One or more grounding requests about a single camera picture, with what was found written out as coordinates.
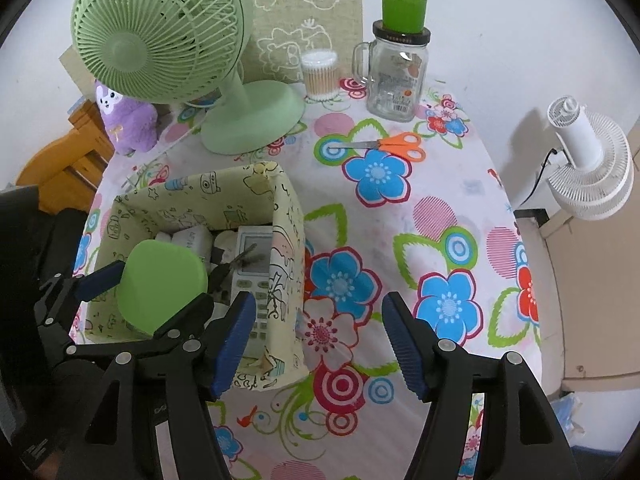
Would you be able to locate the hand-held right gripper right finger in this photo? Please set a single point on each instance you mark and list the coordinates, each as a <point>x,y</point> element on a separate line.
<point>405,345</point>

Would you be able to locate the yellow printed box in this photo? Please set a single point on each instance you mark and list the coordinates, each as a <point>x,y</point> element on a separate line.
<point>285,260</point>

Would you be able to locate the beige cabinet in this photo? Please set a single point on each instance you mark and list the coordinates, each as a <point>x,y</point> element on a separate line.
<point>590,310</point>

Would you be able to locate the light green oval case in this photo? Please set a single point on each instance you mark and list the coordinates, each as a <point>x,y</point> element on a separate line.
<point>160,285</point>

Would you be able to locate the green plastic cup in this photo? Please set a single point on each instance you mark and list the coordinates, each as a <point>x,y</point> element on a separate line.
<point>404,12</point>

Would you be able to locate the cotton swab jar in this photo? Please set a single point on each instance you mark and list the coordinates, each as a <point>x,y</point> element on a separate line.
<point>320,77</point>

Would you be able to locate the green desk fan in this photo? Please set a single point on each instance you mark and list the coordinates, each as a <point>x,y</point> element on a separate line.
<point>140,35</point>

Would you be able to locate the black key fob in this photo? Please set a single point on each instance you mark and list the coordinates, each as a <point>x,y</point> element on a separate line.
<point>235,261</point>

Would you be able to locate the floral tablecloth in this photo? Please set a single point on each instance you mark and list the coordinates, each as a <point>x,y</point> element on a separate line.
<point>400,220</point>

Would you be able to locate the blue patterned paper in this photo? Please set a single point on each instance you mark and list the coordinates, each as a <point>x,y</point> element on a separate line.
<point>76,105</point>

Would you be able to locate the wooden chair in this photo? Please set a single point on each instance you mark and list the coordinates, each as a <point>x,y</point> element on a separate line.
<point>70,170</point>

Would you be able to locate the white remote control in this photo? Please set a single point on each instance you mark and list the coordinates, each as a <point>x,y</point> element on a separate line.
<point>257,260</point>

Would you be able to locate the dark clothes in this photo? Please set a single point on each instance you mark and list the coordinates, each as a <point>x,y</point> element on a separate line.
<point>30,240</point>

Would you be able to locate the purple plush rabbit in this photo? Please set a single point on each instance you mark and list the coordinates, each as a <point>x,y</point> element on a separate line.
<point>132,125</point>

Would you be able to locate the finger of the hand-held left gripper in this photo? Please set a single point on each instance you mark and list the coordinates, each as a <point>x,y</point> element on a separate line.
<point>100,280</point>
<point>175,327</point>

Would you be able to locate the black floor strip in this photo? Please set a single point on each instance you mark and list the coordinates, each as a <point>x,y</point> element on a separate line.
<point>532,215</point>

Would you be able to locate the beige cartoon board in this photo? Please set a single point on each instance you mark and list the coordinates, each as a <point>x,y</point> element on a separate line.
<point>305,10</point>

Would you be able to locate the orange scissors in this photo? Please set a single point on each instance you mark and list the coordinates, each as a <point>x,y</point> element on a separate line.
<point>400,145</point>

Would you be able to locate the white charger grey print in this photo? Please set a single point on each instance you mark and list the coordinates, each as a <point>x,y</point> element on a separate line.
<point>192,239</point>

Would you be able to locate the blue cloth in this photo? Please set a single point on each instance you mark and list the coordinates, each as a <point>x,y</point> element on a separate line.
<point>570,415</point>

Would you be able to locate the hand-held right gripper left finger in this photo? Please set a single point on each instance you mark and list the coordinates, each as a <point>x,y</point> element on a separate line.
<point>232,345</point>

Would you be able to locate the glass jar mug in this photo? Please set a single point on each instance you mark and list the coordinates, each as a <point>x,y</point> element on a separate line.
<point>395,80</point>

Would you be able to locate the white standing fan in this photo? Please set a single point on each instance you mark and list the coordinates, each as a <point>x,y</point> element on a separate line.
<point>590,160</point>

